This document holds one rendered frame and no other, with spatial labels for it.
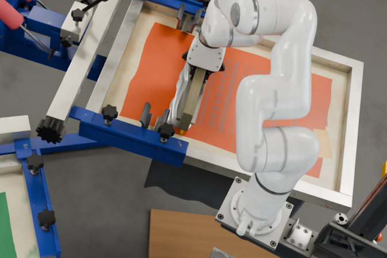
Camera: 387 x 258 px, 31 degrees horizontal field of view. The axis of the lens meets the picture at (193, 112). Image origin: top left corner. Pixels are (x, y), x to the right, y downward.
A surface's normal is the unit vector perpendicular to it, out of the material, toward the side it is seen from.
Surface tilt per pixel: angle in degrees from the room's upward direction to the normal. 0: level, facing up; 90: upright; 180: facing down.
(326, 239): 90
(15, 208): 0
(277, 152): 42
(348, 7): 0
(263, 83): 5
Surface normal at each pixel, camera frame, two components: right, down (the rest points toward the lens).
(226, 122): 0.22, -0.61
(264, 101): 0.35, 0.19
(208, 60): -0.22, 0.73
